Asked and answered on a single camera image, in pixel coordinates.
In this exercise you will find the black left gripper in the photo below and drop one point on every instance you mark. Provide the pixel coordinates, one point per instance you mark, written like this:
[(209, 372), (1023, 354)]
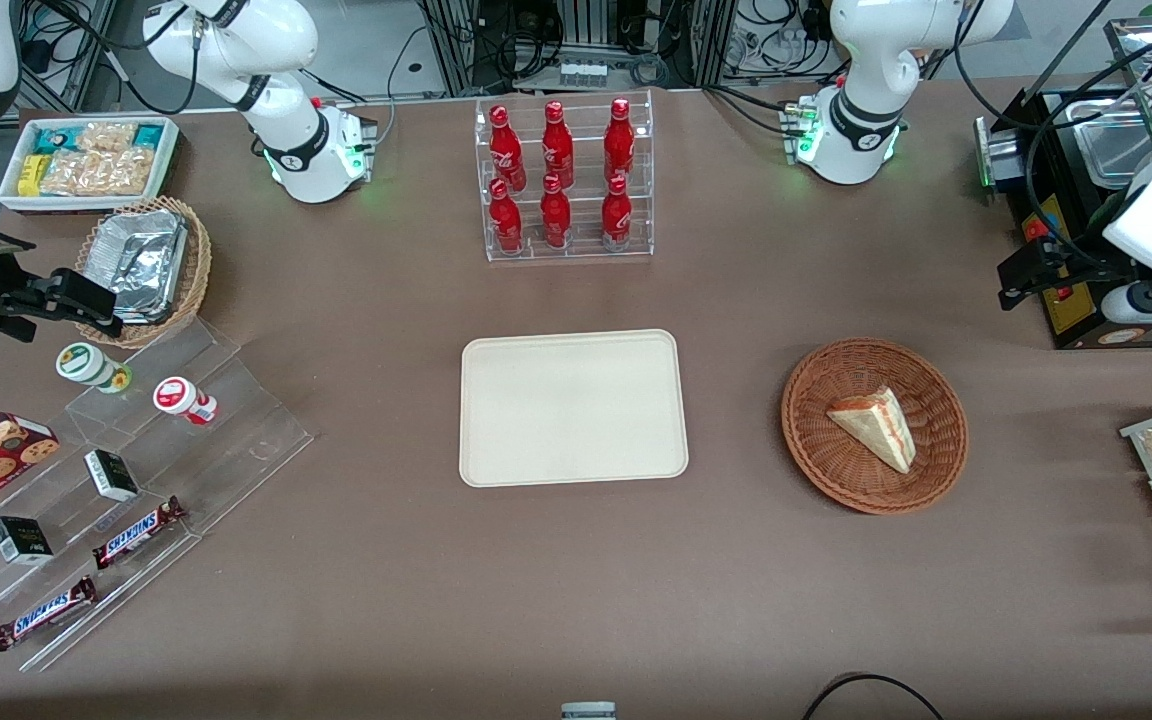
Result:
[(1073, 259)]

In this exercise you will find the triangular sandwich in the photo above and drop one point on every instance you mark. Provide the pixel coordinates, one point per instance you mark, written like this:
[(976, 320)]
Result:
[(876, 425)]

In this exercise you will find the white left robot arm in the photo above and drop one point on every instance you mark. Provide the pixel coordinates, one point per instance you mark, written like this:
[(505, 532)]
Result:
[(861, 95)]

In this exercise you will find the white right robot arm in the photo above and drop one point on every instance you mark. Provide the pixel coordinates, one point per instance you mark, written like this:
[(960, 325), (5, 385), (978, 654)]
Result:
[(291, 135)]

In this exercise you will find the oval tan wicker basket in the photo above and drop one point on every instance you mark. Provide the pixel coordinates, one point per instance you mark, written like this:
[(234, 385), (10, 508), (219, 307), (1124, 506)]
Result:
[(198, 265)]

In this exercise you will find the round brown wicker basket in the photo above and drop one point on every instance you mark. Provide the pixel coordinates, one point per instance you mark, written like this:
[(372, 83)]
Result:
[(836, 460)]

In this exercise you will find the cream plastic tray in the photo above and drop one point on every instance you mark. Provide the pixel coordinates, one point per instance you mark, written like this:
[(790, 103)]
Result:
[(573, 410)]

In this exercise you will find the black countertop appliance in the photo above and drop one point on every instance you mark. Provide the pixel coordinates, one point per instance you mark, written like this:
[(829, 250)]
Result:
[(1071, 310)]

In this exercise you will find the green lid yogurt cup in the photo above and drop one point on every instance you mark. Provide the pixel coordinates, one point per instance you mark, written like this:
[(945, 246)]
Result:
[(86, 363)]

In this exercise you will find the silver foil container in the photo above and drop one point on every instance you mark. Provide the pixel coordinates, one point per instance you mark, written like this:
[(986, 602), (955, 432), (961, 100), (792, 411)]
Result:
[(141, 260)]

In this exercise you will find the yellow snack packet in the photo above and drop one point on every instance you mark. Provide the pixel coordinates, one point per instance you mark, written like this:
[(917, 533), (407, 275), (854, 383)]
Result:
[(30, 176)]

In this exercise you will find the large clear cracker bag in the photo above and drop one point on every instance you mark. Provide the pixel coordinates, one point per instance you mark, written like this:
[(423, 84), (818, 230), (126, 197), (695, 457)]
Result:
[(96, 173)]

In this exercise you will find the red lid yogurt cup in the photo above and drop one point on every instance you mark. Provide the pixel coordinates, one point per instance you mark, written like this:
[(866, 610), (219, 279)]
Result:
[(178, 397)]

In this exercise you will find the silver metal pan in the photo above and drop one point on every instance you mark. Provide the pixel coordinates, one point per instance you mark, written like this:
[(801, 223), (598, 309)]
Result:
[(1111, 150)]

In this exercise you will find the teal snack packet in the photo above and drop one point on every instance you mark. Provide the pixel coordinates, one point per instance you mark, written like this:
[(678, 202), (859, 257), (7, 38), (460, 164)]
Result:
[(54, 140), (148, 137)]

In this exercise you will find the small black box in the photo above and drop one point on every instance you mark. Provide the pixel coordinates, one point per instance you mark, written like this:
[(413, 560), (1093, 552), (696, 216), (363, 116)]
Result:
[(111, 475), (21, 540)]

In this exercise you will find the white rectangular snack bin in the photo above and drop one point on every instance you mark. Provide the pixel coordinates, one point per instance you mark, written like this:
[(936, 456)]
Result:
[(168, 165)]

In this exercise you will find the small clear cracker bag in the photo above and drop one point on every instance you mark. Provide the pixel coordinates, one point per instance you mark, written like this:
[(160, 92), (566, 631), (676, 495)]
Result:
[(108, 136)]

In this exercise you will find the clear acrylic step stand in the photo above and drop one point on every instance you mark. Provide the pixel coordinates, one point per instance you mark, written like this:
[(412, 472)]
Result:
[(236, 420)]

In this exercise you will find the brown Snickers bar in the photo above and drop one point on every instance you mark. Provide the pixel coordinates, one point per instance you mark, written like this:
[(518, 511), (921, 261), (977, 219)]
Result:
[(136, 532), (41, 615)]

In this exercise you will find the red cola bottle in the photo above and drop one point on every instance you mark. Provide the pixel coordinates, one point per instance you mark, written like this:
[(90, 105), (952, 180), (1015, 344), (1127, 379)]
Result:
[(557, 145), (616, 215), (555, 215), (506, 220), (619, 140), (506, 150)]

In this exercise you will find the clear acrylic bottle rack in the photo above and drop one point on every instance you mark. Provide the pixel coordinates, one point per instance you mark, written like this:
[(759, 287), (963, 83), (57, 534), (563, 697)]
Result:
[(581, 235)]

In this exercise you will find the white power strip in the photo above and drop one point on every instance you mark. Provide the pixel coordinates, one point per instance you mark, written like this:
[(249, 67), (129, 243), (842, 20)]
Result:
[(596, 73)]

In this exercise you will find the grey device edge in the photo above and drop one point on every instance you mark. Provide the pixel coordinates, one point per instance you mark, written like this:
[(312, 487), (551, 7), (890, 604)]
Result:
[(588, 711)]

